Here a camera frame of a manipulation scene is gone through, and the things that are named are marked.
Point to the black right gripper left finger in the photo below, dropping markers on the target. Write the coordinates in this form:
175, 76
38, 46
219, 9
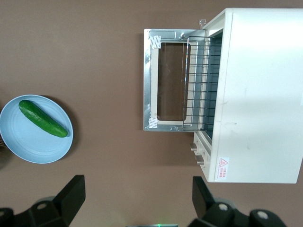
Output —
66, 203

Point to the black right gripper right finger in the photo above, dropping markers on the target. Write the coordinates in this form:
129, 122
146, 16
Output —
208, 210

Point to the silver oven knob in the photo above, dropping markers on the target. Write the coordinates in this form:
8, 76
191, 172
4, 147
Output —
199, 160
194, 147

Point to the white toaster oven body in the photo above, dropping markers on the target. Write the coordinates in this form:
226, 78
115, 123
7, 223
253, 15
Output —
260, 94

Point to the red white warning sticker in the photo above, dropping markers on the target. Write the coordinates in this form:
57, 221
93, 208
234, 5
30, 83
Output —
223, 168

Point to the light blue plate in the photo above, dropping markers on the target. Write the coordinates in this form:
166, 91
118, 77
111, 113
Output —
35, 146

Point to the green cucumber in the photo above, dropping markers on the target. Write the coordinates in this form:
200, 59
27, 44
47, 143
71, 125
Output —
40, 118

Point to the brown wicker basket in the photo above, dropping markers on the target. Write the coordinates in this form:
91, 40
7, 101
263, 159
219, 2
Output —
1, 142

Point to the white tape strip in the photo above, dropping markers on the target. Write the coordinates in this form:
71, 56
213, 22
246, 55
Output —
153, 123
155, 42

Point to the clear plastic bracket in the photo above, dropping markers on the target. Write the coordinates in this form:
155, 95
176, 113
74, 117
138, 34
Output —
202, 22

